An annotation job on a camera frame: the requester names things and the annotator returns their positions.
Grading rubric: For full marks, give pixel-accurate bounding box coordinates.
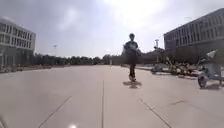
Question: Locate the low hedge row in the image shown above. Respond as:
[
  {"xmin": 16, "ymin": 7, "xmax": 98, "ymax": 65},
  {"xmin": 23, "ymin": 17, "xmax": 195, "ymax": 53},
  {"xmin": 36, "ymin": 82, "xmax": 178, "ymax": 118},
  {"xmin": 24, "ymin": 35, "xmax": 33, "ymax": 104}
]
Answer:
[{"xmin": 0, "ymin": 63, "xmax": 54, "ymax": 74}]

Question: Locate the tall lamp pole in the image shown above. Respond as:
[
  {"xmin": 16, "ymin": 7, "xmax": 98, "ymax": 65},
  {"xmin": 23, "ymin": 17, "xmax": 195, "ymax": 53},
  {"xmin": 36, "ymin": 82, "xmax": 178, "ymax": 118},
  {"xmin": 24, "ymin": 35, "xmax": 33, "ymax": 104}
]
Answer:
[{"xmin": 52, "ymin": 43, "xmax": 59, "ymax": 58}]

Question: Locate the row of distant trees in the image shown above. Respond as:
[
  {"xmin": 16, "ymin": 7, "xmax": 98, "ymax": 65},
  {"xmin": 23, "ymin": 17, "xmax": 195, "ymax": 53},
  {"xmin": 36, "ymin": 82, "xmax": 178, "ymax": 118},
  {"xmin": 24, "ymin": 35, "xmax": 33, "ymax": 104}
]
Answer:
[{"xmin": 31, "ymin": 48, "xmax": 166, "ymax": 67}]

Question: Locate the row of parked bicycles and scooters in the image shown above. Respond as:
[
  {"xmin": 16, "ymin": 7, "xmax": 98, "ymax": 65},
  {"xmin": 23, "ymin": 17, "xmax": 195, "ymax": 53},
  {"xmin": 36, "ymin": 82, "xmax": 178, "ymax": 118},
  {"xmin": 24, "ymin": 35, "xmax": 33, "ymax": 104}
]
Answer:
[{"xmin": 149, "ymin": 49, "xmax": 224, "ymax": 90}]

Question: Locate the pale concrete paved plaza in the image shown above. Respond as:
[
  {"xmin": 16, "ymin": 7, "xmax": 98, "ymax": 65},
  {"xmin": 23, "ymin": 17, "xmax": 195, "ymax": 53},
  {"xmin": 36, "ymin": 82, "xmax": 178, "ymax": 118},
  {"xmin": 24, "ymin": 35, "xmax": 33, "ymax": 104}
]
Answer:
[{"xmin": 0, "ymin": 64, "xmax": 224, "ymax": 128}]

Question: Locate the person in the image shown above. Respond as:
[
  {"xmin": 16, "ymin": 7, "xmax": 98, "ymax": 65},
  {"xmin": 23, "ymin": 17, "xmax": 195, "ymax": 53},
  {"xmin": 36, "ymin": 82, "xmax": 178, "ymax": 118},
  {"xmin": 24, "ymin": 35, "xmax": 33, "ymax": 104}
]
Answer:
[{"xmin": 121, "ymin": 32, "xmax": 142, "ymax": 83}]

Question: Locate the white multi-storey building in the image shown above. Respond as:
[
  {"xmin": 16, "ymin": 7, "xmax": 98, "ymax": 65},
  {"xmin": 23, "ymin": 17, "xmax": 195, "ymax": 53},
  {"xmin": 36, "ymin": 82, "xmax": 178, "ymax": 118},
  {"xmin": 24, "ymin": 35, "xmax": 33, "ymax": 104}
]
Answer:
[{"xmin": 0, "ymin": 16, "xmax": 37, "ymax": 68}]

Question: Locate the grey multi-storey building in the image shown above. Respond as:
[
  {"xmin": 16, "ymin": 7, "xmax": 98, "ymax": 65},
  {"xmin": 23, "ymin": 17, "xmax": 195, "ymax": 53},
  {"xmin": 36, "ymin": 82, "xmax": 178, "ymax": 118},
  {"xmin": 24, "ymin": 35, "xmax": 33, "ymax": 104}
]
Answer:
[{"xmin": 163, "ymin": 7, "xmax": 224, "ymax": 64}]

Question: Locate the distant slim tower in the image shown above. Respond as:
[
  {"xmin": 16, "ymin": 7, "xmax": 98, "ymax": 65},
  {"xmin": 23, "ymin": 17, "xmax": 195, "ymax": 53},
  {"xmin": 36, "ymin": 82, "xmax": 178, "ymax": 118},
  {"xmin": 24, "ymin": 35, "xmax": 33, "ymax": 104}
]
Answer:
[{"xmin": 154, "ymin": 38, "xmax": 160, "ymax": 51}]

